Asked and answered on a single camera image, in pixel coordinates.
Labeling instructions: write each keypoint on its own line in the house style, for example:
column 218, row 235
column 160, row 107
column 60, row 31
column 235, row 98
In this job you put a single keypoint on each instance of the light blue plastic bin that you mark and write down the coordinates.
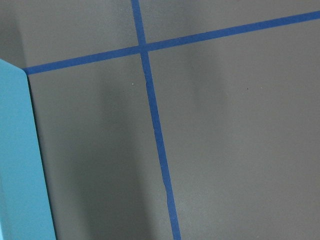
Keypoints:
column 25, row 212

